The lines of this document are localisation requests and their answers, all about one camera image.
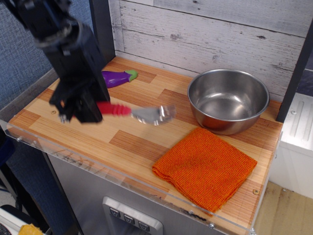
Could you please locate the silver button panel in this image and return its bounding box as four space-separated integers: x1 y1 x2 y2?
102 196 163 235

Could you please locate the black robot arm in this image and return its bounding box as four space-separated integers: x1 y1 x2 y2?
3 0 110 123

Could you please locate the dark grey right post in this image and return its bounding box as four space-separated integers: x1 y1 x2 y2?
275 0 313 123

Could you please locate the stainless steel cabinet front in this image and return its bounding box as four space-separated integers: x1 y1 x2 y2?
48 153 252 235

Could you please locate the dark grey post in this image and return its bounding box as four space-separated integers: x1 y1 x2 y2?
89 0 115 64
275 0 313 123

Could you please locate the dark grey left post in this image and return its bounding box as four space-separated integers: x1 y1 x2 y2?
89 0 115 64

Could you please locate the orange knitted towel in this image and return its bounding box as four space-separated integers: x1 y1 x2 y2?
152 127 257 212

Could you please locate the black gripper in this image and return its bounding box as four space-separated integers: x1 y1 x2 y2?
43 24 110 123

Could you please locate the red handled metal fork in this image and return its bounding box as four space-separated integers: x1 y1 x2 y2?
97 101 176 126

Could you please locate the purple toy eggplant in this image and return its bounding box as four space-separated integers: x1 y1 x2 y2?
102 70 138 88

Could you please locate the stainless steel bowl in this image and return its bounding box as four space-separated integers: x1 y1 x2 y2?
187 69 270 135

